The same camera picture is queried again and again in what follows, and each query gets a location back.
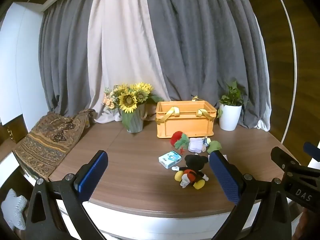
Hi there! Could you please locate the blue tissue packet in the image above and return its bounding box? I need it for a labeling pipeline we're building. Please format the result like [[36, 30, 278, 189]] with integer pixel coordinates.
[[158, 151, 182, 170]]

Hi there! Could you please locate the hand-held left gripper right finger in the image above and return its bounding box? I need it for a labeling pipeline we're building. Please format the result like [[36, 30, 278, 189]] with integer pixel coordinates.
[[209, 150, 293, 240]]

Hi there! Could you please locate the red strawberry plush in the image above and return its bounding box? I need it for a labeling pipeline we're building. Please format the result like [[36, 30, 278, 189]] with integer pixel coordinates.
[[170, 131, 190, 151]]

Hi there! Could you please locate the sunflower bouquet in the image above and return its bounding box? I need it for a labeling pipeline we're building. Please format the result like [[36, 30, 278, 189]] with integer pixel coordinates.
[[102, 82, 164, 128]]

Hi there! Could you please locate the white sheer curtain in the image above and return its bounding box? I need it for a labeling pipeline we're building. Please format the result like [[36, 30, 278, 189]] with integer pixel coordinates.
[[255, 100, 272, 132]]

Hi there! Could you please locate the white curved tube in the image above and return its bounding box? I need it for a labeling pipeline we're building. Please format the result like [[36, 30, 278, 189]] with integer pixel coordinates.
[[271, 0, 299, 144]]

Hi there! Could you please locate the grey curtain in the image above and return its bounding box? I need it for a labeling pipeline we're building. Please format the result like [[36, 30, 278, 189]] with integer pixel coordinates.
[[144, 0, 272, 130], [39, 0, 105, 120]]

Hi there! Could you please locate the striped star pillow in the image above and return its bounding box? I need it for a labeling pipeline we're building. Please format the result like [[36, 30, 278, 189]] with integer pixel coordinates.
[[1, 189, 28, 230]]

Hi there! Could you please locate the black mouse plush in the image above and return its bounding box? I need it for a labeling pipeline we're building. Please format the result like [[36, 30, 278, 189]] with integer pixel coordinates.
[[174, 154, 209, 190]]

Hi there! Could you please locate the lavender folded cloth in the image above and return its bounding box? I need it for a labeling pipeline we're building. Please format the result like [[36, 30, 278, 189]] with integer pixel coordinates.
[[188, 137, 203, 154]]

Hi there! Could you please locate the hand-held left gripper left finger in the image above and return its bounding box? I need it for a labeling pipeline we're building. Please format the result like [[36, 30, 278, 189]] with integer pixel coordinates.
[[25, 150, 109, 240]]

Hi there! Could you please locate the orange plastic crate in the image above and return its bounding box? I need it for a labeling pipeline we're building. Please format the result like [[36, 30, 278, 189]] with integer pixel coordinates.
[[155, 96, 217, 139]]

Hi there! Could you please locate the green potted plant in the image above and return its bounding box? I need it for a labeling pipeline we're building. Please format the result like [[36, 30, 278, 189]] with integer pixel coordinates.
[[216, 80, 249, 118]]

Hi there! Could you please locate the grey ribbed vase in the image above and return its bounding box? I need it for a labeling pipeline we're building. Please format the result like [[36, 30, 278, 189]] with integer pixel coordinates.
[[121, 104, 148, 133]]

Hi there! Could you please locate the white wardrobe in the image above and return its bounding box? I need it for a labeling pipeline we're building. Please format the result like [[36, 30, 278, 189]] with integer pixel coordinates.
[[0, 2, 48, 126]]

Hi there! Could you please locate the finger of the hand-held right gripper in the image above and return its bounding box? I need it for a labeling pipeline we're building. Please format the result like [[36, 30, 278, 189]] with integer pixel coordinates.
[[271, 146, 301, 173], [303, 142, 320, 161]]

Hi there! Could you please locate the small figure toy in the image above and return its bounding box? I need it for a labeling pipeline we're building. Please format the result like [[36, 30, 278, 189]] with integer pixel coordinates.
[[202, 136, 212, 152]]

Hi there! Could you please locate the green plush toy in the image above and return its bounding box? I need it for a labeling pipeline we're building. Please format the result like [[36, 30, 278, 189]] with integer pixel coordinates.
[[207, 140, 223, 154]]

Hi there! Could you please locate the light beige curtain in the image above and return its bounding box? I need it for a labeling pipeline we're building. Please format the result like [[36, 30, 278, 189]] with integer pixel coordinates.
[[87, 0, 173, 124]]

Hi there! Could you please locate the brown patterned cloth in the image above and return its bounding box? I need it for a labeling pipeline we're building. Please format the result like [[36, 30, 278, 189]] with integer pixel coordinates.
[[12, 109, 97, 180]]

